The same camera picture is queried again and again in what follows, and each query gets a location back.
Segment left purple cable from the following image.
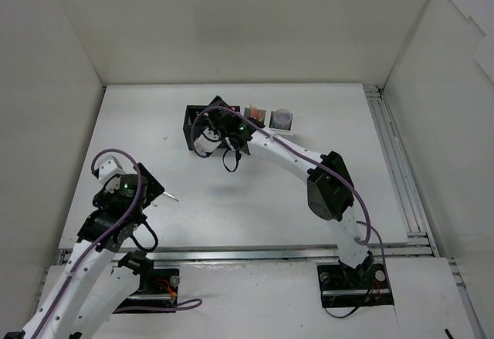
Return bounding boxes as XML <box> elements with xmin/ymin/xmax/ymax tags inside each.
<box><xmin>26</xmin><ymin>148</ymin><xmax>204</xmax><ymax>339</ymax></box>

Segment clear jar purple clips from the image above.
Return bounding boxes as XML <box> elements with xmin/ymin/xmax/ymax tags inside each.
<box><xmin>270</xmin><ymin>108</ymin><xmax>293</xmax><ymax>131</ymax></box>

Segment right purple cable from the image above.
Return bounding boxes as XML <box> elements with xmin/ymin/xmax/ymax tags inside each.
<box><xmin>188</xmin><ymin>105</ymin><xmax>387</xmax><ymax>278</ymax></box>

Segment black slotted organizer box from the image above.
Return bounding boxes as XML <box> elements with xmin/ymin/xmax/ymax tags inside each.
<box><xmin>183</xmin><ymin>105</ymin><xmax>245</xmax><ymax>158</ymax></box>

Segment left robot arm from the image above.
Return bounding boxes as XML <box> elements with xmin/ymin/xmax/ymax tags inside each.
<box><xmin>5</xmin><ymin>156</ymin><xmax>164</xmax><ymax>338</ymax></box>

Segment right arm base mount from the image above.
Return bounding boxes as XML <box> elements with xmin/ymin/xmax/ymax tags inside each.
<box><xmin>316</xmin><ymin>263</ymin><xmax>394</xmax><ymax>320</ymax></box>

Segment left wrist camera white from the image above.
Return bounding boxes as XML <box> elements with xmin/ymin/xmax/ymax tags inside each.
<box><xmin>96</xmin><ymin>155</ymin><xmax>125</xmax><ymax>185</ymax></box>

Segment purple cable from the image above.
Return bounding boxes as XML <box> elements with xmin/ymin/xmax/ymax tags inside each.
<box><xmin>26</xmin><ymin>148</ymin><xmax>204</xmax><ymax>339</ymax></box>
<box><xmin>188</xmin><ymin>105</ymin><xmax>387</xmax><ymax>278</ymax></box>

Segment red thin pen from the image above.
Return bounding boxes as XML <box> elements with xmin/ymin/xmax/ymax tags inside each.
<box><xmin>249</xmin><ymin>105</ymin><xmax>260</xmax><ymax>120</ymax></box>

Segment white slotted organizer box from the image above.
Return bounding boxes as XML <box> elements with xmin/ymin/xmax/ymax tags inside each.
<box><xmin>243</xmin><ymin>105</ymin><xmax>293</xmax><ymax>136</ymax></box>

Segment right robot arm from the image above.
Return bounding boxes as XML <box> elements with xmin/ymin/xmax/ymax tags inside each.
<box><xmin>205</xmin><ymin>96</ymin><xmax>374</xmax><ymax>286</ymax></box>

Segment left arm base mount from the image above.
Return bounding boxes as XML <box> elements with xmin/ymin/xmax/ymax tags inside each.
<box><xmin>113</xmin><ymin>250</ymin><xmax>180</xmax><ymax>314</ymax></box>

